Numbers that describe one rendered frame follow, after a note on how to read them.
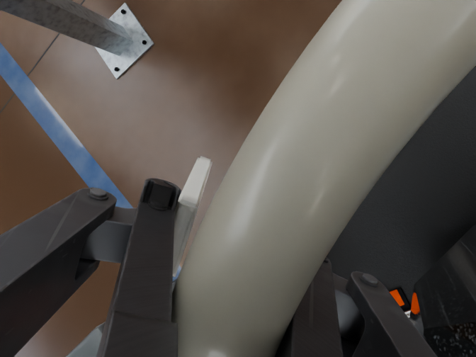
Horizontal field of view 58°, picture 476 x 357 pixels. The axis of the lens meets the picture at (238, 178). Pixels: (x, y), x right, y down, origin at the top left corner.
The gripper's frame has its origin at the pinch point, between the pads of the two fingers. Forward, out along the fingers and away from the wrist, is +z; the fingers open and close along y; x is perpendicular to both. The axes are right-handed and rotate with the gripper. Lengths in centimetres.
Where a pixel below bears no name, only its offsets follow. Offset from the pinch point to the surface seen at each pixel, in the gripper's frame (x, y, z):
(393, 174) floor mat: -11, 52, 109
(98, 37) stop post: -3, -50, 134
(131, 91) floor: -18, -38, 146
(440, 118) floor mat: 9, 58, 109
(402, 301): -45, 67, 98
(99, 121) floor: -33, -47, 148
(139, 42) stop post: 0, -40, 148
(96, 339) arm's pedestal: -45, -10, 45
